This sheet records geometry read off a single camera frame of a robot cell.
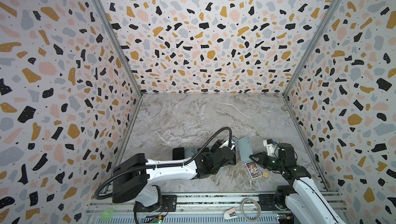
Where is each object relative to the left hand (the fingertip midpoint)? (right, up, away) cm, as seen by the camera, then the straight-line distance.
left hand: (229, 143), depth 76 cm
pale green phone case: (+11, -6, +12) cm, 17 cm away
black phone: (+1, +4, -11) cm, 12 cm away
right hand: (+11, -7, +4) cm, 13 cm away
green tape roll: (-57, -32, -6) cm, 66 cm away
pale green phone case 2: (-21, -8, +14) cm, 27 cm away
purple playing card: (+14, -16, +7) cm, 22 cm away
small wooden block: (+20, -18, +5) cm, 27 cm away
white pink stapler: (-1, -30, -7) cm, 31 cm away
